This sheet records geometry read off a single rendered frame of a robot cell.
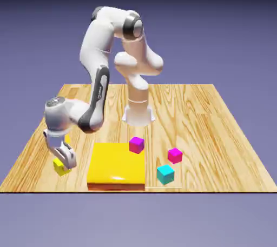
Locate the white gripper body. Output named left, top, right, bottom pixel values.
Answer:
left=51, top=142, right=78, bottom=170

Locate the small magenta cube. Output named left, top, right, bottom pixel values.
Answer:
left=167, top=147, right=183, bottom=165
left=128, top=136, right=145, bottom=155

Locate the small cyan cube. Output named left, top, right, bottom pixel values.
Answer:
left=156, top=164, right=175, bottom=186

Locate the large yellow box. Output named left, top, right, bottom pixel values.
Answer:
left=87, top=142, right=146, bottom=191

